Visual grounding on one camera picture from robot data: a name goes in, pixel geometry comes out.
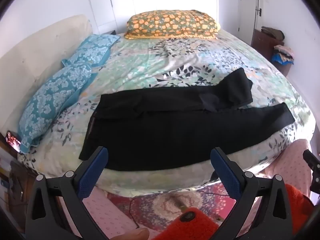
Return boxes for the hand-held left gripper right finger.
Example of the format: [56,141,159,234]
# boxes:
[210,147,294,240]

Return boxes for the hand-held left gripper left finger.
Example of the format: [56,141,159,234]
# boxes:
[25,146,110,240]

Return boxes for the black pants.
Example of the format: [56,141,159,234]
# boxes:
[79,67,295,172]

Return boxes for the person's right forearm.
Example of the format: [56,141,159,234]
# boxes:
[285,184,315,240]

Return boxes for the person's left hand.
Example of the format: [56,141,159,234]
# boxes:
[117,229,150,240]

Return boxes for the red fleece garment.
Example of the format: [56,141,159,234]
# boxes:
[152,206,220,240]

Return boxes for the patterned red rug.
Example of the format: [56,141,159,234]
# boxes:
[107,182,235,230]

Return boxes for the cluttered bedside table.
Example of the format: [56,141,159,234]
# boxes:
[0,142,33,240]

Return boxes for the blue floral pillow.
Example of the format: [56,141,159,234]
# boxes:
[19,62,93,154]
[61,34,121,68]

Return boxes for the smartphone with lit screen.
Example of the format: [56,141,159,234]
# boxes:
[5,130,22,153]

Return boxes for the pile of colourful clothes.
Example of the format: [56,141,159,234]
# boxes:
[271,44,295,65]

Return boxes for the bed with floral sheet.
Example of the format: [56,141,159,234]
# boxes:
[17,29,316,193]

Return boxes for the brown wooden cabinet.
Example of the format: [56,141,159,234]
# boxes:
[251,29,293,77]

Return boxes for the folded dark clothes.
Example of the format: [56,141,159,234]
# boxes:
[261,26,285,40]

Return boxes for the cream padded headboard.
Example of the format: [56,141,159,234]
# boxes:
[0,14,93,135]

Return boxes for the white door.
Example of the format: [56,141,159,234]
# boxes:
[237,0,265,45]

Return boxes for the orange floral pillow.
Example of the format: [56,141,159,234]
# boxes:
[124,9,221,40]

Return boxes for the white wardrobe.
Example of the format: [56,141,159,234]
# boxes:
[85,0,130,32]

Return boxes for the black cable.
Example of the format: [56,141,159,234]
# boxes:
[129,196,140,229]

